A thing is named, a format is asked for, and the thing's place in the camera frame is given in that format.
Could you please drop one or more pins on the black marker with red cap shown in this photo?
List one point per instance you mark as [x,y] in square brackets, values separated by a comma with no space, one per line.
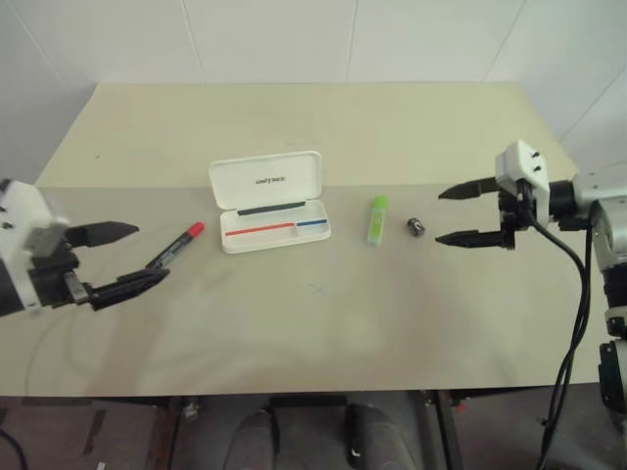
[171,249]

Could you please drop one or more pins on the black crossbar under table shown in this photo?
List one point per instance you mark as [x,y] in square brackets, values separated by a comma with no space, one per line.
[306,402]

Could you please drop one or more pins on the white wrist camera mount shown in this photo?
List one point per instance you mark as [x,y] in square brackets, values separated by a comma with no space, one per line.
[27,215]
[519,164]

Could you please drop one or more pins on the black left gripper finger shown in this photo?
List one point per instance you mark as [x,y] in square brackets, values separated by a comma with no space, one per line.
[130,286]
[105,232]

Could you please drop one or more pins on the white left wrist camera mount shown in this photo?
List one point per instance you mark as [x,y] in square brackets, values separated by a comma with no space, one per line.
[27,215]

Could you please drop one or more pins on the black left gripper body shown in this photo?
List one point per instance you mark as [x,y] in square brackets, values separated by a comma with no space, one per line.
[54,281]

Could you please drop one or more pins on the small black binder clip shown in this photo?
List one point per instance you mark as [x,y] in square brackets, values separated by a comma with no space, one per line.
[415,227]

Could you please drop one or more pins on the black metal table leg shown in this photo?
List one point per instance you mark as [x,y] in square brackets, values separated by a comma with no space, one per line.
[449,431]

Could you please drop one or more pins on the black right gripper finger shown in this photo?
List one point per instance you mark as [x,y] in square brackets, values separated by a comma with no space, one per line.
[472,239]
[472,190]

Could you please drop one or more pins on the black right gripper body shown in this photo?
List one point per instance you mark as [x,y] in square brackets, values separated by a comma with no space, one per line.
[520,208]

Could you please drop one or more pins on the green glue stick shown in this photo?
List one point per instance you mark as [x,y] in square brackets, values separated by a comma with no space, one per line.
[377,222]

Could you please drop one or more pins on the dark grey rounded shape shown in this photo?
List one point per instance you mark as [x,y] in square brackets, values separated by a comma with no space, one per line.
[379,436]
[252,440]

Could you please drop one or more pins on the white plastic pencil case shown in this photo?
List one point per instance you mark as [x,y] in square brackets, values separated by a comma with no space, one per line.
[267,183]

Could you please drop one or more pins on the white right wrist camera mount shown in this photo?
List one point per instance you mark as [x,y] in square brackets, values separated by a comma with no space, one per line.
[519,164]

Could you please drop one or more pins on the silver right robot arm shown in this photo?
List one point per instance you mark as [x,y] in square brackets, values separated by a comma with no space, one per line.
[605,205]

